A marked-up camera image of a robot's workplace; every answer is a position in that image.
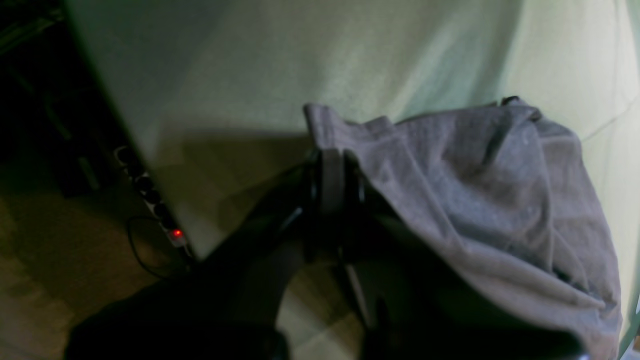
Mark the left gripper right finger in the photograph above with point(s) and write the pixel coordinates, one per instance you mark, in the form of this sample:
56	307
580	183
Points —
414	305

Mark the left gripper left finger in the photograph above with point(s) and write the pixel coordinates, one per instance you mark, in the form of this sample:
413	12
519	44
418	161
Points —
227	307

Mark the grey t-shirt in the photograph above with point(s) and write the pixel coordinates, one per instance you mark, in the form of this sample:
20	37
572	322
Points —
502	195

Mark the black power strip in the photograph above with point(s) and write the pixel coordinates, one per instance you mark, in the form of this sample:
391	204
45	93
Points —
146	188

